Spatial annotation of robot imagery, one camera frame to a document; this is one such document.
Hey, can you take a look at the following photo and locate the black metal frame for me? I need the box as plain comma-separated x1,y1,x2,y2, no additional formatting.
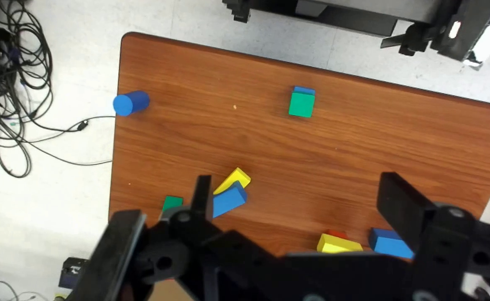
222,0,490,71

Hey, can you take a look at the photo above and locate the blue cylinder block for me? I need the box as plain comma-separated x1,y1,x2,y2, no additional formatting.
113,91,150,117

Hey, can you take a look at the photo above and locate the yellow wedge block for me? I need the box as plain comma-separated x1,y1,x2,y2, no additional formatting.
213,168,252,196

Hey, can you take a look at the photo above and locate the grey cable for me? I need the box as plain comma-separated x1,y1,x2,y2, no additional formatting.
0,279,50,301

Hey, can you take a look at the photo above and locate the small dark box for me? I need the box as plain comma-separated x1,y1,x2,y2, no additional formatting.
58,258,89,290

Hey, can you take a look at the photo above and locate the yellow rectangular block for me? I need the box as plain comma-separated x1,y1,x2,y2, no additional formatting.
316,233,364,254

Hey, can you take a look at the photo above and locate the green cube block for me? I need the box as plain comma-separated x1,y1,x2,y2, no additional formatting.
288,92,315,118

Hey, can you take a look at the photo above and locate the small green block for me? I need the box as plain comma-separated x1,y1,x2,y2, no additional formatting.
161,195,184,214

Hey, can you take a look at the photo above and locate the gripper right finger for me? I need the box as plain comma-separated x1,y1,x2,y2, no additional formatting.
376,172,490,301

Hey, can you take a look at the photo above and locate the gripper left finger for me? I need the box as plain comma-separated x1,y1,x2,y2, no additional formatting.
67,175,280,301

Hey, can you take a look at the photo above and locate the blue rectangular block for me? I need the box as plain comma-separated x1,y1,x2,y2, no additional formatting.
368,228,415,260

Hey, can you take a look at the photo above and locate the black cable with plug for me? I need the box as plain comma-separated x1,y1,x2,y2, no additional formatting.
19,116,117,167

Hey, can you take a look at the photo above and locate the blue wedge block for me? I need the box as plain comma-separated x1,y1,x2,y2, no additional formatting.
212,181,248,219

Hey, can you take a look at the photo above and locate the tangle of black cables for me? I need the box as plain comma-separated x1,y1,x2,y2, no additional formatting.
0,0,56,179

